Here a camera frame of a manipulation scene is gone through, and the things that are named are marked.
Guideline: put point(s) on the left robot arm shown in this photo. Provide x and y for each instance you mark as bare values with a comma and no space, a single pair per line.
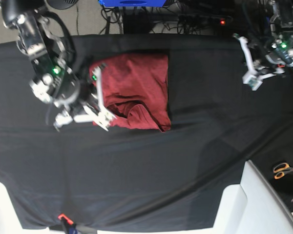
268,47

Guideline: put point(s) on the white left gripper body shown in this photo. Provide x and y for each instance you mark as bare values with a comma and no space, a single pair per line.
256,69

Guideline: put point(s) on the white power strip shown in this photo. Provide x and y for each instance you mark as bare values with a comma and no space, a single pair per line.
203,20

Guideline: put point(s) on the yellow-handled scissors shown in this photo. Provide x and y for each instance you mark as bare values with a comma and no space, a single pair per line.
281,170

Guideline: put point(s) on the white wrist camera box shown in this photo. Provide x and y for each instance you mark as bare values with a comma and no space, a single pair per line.
252,81

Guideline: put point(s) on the red long-sleeve T-shirt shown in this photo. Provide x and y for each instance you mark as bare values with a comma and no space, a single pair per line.
135,90

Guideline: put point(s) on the blue plastic box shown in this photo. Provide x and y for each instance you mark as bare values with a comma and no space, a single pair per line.
132,3

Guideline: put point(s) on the black round stand base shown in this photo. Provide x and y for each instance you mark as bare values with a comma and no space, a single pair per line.
61,4

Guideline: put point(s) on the white foam block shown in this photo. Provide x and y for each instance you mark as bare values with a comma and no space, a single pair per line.
252,207

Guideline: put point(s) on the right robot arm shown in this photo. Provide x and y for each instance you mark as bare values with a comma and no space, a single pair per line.
45,40

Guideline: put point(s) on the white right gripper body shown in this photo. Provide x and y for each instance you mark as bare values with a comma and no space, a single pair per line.
86,100

